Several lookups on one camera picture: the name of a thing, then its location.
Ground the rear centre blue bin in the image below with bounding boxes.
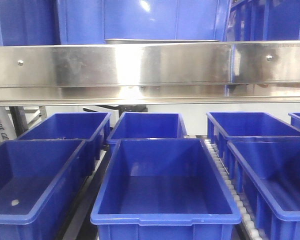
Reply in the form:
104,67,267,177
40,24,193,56
106,112,188,152

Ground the rear right blue bin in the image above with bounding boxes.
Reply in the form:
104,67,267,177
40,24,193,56
206,111,300,158

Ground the front left blue bin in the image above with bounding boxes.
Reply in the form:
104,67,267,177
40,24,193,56
0,140,90,240

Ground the large blue bin right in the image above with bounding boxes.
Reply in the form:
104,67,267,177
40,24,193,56
56,0,231,45

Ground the blue bin centre shelf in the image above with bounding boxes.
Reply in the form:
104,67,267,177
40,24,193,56
226,0,300,42

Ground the stainless steel shelf rail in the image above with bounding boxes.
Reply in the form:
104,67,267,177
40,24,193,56
0,40,300,106

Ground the front centre blue bin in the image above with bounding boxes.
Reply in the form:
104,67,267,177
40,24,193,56
90,138,241,240

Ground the front right blue bin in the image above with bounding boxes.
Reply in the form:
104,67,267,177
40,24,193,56
227,140,300,240

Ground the lower white roller track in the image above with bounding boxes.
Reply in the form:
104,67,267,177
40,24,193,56
203,139,263,240

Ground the upper left blue bin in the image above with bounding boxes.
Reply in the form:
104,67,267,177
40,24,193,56
0,0,60,46

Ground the rear left blue bin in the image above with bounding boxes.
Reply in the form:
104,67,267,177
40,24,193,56
17,112,111,161

